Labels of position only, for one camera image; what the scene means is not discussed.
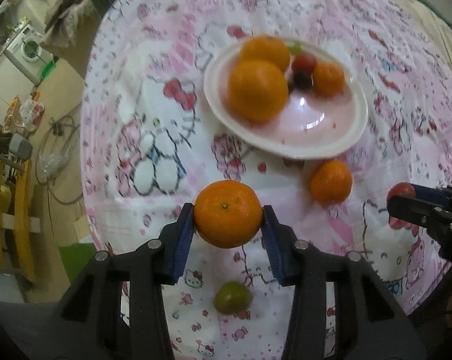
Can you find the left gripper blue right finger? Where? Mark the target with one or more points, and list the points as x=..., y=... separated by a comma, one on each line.
x=279, y=242

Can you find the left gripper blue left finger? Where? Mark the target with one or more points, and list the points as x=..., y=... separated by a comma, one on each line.
x=177, y=239

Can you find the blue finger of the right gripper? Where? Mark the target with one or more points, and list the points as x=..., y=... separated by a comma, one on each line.
x=432, y=195
x=412, y=210

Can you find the small red tomato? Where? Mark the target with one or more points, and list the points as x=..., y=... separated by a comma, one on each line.
x=402, y=189

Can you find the small mandarin orange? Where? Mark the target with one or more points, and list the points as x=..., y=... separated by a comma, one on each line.
x=227, y=214

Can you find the large orange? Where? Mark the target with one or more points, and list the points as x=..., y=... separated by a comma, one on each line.
x=257, y=91

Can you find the green lime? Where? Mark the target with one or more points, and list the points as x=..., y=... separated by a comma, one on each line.
x=232, y=298

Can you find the small orange at edge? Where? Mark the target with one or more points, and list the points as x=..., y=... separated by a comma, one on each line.
x=330, y=183

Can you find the pink Hello Kitty bedsheet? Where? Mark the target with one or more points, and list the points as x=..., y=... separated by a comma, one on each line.
x=156, y=128

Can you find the green box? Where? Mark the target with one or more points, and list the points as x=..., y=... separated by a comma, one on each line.
x=75, y=257

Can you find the dark blue grape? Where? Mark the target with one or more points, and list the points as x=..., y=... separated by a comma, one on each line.
x=302, y=81

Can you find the yellow wooden chair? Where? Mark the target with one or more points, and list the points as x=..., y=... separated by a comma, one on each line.
x=15, y=216

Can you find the white washing machine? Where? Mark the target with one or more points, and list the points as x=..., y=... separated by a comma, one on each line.
x=25, y=52

